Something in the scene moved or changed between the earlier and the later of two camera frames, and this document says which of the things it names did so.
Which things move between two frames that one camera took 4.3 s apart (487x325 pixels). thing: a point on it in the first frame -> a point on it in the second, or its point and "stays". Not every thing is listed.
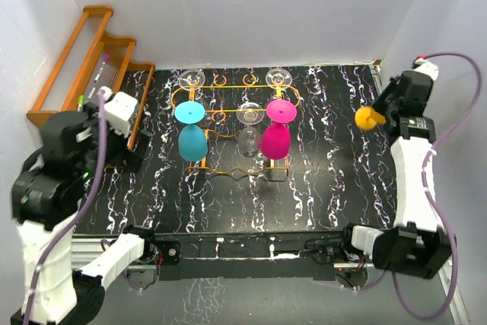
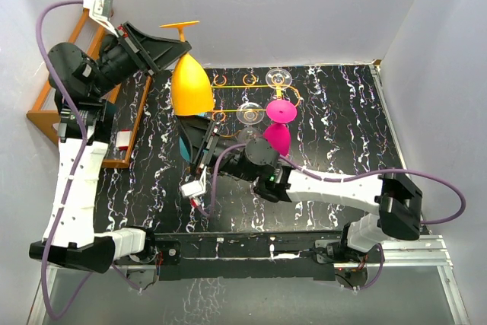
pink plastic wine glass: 276,137 stays
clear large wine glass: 278,80 stays
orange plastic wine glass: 366,118 -> 191,90
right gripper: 378,106 -> 199,129
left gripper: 132,158 -> 156,52
